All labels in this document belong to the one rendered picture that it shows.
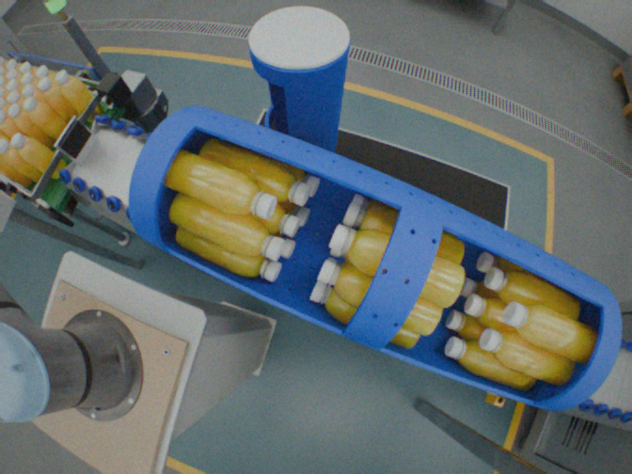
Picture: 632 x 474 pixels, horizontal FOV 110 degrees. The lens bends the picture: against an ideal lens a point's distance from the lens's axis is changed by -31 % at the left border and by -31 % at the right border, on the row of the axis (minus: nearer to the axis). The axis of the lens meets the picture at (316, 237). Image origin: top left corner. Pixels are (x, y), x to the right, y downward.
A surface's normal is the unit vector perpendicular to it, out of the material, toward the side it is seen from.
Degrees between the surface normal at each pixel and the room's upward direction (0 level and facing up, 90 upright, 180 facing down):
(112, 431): 1
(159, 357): 1
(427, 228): 12
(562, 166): 0
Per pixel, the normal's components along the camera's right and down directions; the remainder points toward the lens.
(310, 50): 0.02, -0.25
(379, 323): -0.30, 0.48
